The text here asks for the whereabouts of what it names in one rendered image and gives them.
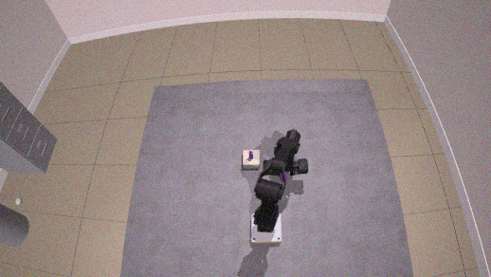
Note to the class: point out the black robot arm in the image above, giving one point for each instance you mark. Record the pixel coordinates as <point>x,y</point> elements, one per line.
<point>270,192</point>

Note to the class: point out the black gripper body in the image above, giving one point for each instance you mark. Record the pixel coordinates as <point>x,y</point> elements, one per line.
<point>300,165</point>

